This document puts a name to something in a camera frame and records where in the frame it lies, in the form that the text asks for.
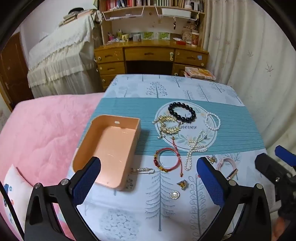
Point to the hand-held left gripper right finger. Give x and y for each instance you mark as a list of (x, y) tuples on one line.
[(209, 180)]

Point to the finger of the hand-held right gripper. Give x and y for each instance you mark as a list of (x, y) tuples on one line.
[(266, 163), (283, 152)]

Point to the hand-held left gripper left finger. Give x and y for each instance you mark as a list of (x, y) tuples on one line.
[(86, 183)]

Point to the pink plastic box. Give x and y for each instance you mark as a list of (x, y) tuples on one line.
[(111, 148)]

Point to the person's right forearm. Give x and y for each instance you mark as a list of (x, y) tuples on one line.
[(282, 229)]

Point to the small gold brooch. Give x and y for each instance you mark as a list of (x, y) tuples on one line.
[(182, 185)]

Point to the round pearl brooch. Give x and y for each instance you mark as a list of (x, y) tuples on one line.
[(175, 194)]

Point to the pink fluffy blanket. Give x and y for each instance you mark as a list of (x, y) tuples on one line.
[(46, 127)]

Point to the white floral pillow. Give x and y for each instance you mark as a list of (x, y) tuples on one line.
[(16, 185)]

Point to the gold leaf hair comb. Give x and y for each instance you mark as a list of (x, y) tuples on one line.
[(166, 119)]

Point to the tree print tablecloth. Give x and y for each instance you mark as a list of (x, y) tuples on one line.
[(138, 92)]

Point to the stack of magazines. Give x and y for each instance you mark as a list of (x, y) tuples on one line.
[(198, 73)]

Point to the white leaf print curtain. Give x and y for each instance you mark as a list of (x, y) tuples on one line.
[(242, 46)]

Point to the white lace cover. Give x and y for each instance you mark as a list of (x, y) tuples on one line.
[(60, 51)]

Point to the brown wooden door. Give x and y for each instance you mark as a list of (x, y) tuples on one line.
[(13, 69)]

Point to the small red box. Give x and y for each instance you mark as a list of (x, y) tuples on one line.
[(180, 42)]

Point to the wooden desk with hutch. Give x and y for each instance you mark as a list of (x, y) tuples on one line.
[(148, 53)]

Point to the patterned paper box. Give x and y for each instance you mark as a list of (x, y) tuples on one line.
[(186, 36)]

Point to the pen cup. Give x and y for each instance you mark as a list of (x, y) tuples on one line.
[(119, 35)]

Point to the green picture card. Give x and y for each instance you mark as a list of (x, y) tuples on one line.
[(164, 35), (148, 35)]

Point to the hanging keys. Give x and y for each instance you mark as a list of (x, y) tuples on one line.
[(174, 24)]

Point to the stack of books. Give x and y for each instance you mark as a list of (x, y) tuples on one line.
[(69, 18)]

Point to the row of shelf books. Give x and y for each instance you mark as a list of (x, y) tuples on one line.
[(150, 2)]

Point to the small photo frame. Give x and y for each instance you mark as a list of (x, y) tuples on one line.
[(137, 37)]

